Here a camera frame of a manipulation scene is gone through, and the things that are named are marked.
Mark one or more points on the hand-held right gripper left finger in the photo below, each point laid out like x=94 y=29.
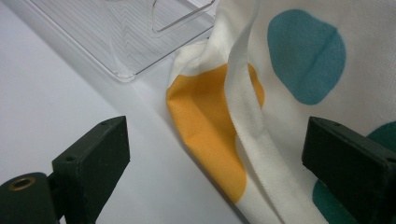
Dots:
x=93 y=161

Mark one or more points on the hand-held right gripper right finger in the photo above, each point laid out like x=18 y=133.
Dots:
x=355 y=168

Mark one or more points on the white polka dot cloth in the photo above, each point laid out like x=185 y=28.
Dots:
x=299 y=93

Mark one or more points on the clear plastic storage bin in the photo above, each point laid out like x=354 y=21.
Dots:
x=124 y=34

